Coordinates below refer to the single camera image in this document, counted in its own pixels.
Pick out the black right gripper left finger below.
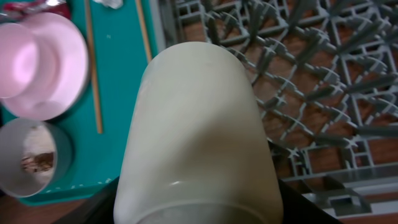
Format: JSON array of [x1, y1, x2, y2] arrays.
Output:
[[53, 177, 119, 224]]

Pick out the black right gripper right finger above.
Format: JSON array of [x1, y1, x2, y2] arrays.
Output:
[[267, 139, 343, 224]]

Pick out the grey bowl with food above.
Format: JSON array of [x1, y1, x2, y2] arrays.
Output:
[[1, 118, 73, 198]]

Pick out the white cup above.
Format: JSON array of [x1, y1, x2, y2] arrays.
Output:
[[113, 42, 284, 224]]

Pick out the grey dishwasher rack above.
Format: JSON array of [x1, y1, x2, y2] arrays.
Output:
[[148, 0, 397, 218]]

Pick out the pink plate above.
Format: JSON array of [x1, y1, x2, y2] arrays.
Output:
[[1, 12, 90, 121]]

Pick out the wooden chopstick right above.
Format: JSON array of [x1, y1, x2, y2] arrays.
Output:
[[135, 0, 152, 63]]

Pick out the wooden chopstick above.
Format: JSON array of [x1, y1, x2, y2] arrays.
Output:
[[84, 0, 103, 134], [135, 0, 152, 63]]

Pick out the pink bowl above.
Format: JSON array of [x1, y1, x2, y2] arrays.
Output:
[[1, 23, 39, 98]]

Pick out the teal plastic tray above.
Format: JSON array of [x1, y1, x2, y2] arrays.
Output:
[[21, 0, 147, 206]]

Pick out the crumpled white napkin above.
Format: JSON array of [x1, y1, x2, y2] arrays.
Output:
[[93, 0, 124, 9]]

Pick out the wooden chopstick left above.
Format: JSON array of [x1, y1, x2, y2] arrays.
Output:
[[84, 0, 103, 134]]

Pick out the red snack wrapper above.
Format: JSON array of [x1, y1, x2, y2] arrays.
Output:
[[1, 0, 71, 20]]

